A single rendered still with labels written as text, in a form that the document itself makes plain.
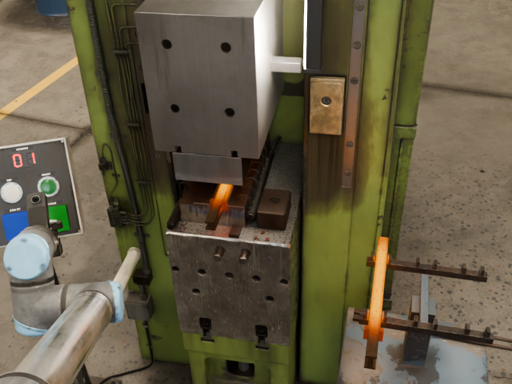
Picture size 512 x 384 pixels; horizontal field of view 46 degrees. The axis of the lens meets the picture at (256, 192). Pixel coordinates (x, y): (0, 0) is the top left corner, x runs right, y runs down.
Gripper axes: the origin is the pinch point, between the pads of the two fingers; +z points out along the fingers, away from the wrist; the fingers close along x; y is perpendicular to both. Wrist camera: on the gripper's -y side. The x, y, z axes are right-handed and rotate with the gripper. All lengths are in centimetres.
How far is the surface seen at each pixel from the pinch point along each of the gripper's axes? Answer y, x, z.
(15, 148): -20.3, -6.6, 11.1
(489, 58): -34, 306, 275
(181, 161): -9.8, 37.7, 4.5
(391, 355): 52, 86, -12
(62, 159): -15.4, 5.1, 11.1
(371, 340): 35, 71, -39
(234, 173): -5, 51, 0
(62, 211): -0.9, 2.7, 10.3
